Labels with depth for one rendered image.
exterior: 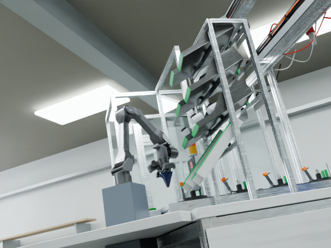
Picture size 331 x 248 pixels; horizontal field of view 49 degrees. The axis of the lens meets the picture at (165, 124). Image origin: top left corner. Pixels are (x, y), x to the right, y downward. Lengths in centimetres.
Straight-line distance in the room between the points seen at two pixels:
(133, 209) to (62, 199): 580
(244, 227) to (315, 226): 23
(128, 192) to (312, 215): 71
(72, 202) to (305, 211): 617
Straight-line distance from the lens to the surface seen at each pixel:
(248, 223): 108
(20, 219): 789
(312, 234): 118
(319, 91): 599
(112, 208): 154
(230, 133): 142
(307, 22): 266
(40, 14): 315
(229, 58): 157
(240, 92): 150
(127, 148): 165
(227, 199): 171
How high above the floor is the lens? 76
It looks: 20 degrees up
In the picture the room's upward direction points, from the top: 11 degrees counter-clockwise
